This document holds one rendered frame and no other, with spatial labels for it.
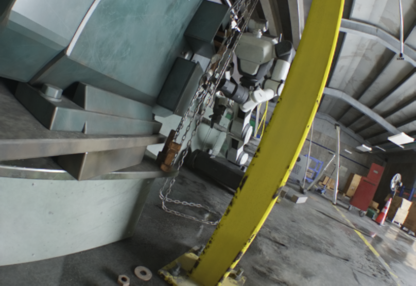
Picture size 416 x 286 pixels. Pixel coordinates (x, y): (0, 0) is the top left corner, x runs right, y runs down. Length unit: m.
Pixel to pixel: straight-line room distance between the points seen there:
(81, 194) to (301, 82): 0.57
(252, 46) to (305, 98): 0.86
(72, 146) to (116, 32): 0.18
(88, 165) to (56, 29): 0.20
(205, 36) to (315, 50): 0.29
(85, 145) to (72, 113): 0.05
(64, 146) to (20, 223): 0.25
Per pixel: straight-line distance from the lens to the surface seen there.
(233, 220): 0.51
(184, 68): 0.52
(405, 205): 9.88
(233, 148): 1.84
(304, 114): 0.48
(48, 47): 0.27
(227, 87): 0.93
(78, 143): 0.28
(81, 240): 0.57
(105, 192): 0.49
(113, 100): 0.37
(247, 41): 1.32
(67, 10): 0.26
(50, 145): 0.24
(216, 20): 0.54
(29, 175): 0.33
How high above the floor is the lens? 0.45
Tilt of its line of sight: 2 degrees down
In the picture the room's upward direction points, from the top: 25 degrees clockwise
